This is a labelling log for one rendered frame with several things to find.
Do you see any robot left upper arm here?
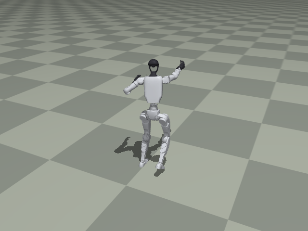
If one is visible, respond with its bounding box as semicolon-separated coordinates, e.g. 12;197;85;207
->
123;77;144;95

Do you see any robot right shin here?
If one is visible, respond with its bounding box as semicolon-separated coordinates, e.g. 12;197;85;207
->
158;137;170;165

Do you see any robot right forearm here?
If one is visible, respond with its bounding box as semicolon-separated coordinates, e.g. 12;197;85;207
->
172;68;181;76

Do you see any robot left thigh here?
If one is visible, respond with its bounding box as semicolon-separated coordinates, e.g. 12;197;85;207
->
140;111;151;141

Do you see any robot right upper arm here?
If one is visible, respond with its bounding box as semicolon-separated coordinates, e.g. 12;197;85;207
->
162;74;178;84

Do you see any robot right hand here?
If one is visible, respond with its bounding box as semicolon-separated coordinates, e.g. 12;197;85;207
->
176;60;185;70

